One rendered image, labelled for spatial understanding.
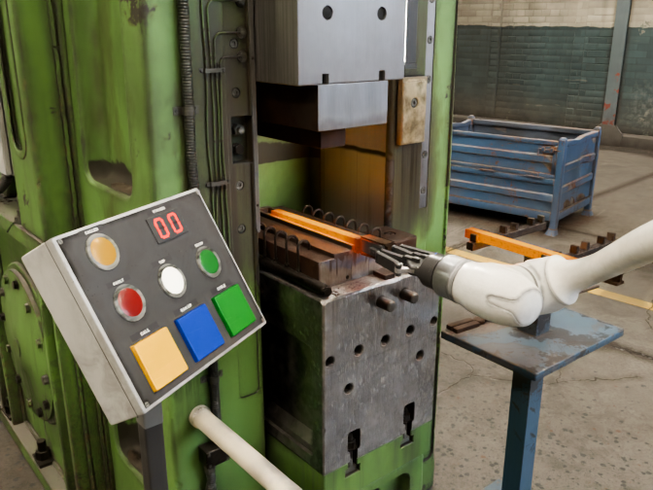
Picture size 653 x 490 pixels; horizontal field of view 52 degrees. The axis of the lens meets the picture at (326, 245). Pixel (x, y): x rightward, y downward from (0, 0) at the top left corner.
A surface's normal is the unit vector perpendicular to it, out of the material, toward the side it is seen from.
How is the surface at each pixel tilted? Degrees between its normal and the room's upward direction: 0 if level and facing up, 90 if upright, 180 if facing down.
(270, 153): 90
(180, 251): 60
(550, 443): 0
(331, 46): 90
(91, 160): 90
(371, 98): 90
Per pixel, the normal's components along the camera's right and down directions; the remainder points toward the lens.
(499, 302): -0.65, 0.04
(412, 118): 0.63, 0.24
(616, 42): -0.72, 0.22
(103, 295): 0.78, -0.36
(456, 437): 0.00, -0.95
